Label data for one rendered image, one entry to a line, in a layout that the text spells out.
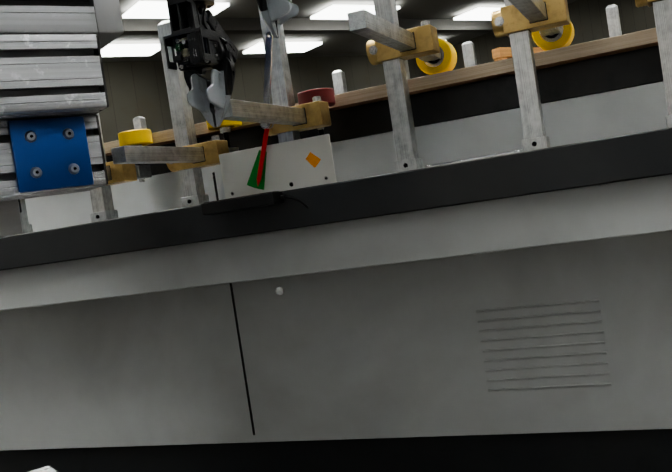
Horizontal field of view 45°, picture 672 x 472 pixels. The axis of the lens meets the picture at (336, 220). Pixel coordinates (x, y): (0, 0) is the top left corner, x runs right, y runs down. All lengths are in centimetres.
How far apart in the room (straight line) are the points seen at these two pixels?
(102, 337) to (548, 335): 117
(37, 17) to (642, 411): 137
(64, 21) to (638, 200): 102
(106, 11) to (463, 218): 83
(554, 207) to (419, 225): 26
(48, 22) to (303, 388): 122
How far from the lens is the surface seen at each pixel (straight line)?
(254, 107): 148
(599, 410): 184
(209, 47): 134
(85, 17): 105
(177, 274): 187
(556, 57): 173
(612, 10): 267
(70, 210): 230
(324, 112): 168
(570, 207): 157
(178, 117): 183
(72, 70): 102
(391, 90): 162
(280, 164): 170
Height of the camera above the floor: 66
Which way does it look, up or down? 1 degrees down
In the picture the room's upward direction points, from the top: 9 degrees counter-clockwise
